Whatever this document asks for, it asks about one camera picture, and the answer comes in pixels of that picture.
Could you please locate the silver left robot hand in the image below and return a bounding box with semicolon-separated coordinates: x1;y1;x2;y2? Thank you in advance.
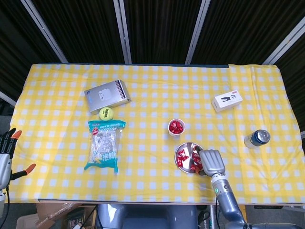
0;128;37;190

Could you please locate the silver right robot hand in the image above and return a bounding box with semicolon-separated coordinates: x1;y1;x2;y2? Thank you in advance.
198;149;226;177

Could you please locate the silver metal plate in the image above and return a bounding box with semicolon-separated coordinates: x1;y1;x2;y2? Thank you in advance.
174;142;206;174

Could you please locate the white paper cup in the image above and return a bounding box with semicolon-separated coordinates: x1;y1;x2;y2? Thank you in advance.
167;118;186;139

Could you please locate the blue white drink can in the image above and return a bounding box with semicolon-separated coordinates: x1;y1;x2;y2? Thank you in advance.
244;129;271;150

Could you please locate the silver table leg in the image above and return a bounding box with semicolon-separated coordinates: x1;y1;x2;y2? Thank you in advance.
209;205;215;229

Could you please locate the white stapler box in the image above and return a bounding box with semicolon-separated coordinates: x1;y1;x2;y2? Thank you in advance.
211;90;244;113

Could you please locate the yellow white checkered tablecloth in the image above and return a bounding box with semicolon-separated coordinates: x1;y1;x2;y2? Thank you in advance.
8;63;301;204

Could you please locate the brown cardboard box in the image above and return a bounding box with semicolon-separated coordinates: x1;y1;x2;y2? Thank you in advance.
35;202;97;229

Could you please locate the gray robot torso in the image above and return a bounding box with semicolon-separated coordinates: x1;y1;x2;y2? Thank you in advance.
96;204;198;229

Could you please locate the teal clear snack bag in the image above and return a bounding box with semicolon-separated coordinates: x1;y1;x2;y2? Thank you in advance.
83;119;127;175

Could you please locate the yellow tennis ball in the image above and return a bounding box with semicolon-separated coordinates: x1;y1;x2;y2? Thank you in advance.
99;106;114;121

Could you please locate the black ribbed partition panel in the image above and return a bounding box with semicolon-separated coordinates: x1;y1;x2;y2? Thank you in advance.
123;0;204;64
0;0;60;96
192;0;305;65
274;35;305;133
30;0;126;64

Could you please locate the silver earbuds box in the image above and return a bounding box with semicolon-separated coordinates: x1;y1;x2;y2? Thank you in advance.
84;79;132;113

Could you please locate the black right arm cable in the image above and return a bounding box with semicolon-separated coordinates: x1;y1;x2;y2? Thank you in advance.
214;197;221;229

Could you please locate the white metal partition post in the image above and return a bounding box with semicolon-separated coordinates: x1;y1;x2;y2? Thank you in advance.
0;90;17;107
262;15;305;65
20;0;69;64
184;0;212;65
113;0;132;64

